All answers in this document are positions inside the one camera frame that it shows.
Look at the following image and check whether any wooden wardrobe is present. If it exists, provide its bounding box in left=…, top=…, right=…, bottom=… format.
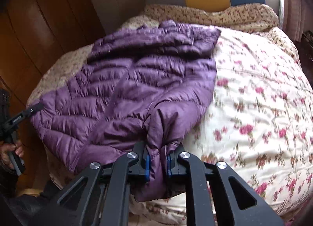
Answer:
left=0, top=0, right=106, bottom=192

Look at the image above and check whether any small-flower print pillow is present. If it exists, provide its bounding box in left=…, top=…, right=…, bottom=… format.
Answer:
left=143, top=3, right=279, bottom=33

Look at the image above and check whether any person's left hand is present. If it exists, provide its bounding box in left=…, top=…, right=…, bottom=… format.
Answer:
left=0, top=140, right=24, bottom=169

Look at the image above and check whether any purple quilted down jacket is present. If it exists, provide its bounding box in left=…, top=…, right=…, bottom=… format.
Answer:
left=30, top=20, right=221, bottom=202

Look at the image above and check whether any pink window curtain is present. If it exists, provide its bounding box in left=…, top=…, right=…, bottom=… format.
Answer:
left=281, top=0, right=312, bottom=41

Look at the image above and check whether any cluttered bedside table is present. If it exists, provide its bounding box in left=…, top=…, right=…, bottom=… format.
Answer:
left=296, top=30, right=313, bottom=85

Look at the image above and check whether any floral rose quilt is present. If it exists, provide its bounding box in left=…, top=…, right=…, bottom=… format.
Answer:
left=27, top=20, right=312, bottom=225

